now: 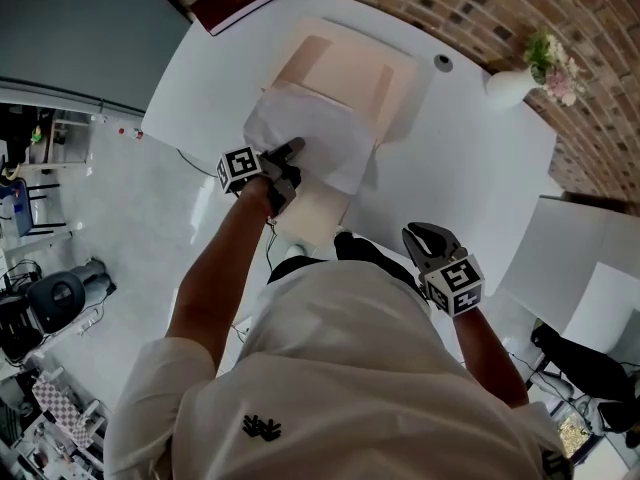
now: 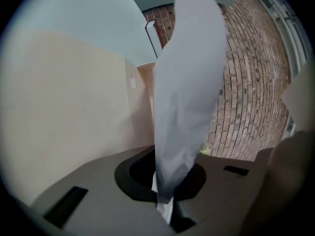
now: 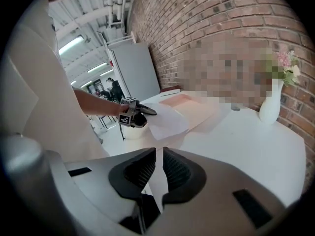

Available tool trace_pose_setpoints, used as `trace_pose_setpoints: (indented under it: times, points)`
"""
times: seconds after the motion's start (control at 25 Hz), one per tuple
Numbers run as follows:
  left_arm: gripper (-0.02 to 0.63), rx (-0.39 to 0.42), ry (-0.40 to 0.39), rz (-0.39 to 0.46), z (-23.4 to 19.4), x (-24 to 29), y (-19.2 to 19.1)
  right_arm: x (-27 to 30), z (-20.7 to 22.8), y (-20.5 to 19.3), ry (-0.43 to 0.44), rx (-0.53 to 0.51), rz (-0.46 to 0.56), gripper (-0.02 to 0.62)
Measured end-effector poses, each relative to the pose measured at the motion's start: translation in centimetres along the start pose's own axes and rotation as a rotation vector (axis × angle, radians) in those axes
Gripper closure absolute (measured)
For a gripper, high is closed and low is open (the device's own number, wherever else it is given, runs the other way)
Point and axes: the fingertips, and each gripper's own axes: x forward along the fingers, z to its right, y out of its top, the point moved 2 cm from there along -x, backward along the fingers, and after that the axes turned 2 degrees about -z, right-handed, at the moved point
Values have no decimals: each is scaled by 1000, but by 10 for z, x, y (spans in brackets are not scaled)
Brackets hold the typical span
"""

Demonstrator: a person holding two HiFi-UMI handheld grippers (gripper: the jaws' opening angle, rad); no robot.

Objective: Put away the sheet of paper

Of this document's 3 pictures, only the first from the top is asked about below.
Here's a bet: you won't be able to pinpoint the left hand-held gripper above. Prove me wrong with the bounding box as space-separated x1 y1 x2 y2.
216 136 307 216

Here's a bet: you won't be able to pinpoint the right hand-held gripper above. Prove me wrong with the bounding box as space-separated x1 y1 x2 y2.
401 221 488 319

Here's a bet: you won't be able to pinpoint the white sheet of paper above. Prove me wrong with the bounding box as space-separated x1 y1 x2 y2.
243 86 378 195

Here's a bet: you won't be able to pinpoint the person's right forearm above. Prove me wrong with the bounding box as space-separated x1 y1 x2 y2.
452 298 531 410

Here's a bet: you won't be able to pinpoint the person's left forearm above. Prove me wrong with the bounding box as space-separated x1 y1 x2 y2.
167 175 275 383

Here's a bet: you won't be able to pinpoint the person's black trousers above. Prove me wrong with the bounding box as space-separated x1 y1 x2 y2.
267 230 427 295

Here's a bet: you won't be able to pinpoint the white side desk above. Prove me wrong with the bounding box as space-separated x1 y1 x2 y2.
492 195 640 357

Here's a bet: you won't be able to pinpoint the person's white t-shirt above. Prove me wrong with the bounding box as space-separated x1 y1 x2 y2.
102 259 575 480

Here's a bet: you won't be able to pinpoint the white vase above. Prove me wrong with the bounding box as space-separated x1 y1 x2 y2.
485 65 540 111

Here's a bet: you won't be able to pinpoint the black jacket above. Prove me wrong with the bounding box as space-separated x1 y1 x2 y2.
529 323 640 435

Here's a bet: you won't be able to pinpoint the pink and white flower bouquet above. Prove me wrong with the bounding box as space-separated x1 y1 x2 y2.
522 27 587 108

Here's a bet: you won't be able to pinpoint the white shelf rack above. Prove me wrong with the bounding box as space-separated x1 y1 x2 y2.
23 107 95 170

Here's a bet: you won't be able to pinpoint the black office chair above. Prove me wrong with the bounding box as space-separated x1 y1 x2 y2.
25 256 118 337

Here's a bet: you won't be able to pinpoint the checkered cloth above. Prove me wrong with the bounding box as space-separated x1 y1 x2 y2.
31 371 97 450

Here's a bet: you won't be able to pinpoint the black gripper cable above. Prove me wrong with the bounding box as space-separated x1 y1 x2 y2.
261 214 282 275

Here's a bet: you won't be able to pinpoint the black floor cable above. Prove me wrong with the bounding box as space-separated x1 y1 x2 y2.
174 146 222 175

